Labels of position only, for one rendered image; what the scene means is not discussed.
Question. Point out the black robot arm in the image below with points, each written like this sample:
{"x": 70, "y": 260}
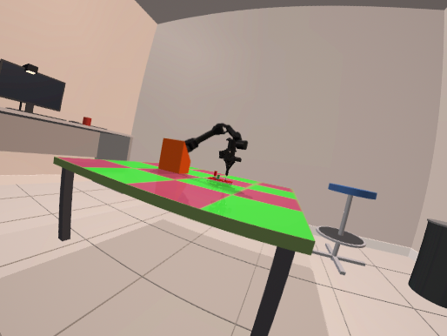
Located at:
{"x": 235, "y": 142}

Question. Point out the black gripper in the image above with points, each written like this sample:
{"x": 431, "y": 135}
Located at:
{"x": 230, "y": 160}

